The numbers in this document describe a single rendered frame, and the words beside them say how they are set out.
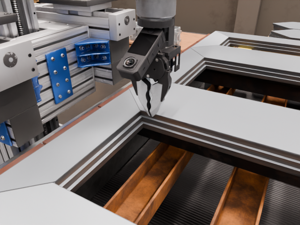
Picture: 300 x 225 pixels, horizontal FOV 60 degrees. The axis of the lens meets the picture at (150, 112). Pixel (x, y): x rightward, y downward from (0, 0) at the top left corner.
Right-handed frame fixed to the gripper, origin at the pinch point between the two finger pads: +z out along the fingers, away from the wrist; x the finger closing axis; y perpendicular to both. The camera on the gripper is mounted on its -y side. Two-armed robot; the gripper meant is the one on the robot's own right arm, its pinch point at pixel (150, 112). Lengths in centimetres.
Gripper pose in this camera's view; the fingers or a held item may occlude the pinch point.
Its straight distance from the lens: 58.7
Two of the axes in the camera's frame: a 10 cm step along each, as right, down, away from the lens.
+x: -8.7, -2.5, 4.3
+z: 0.0, 8.7, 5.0
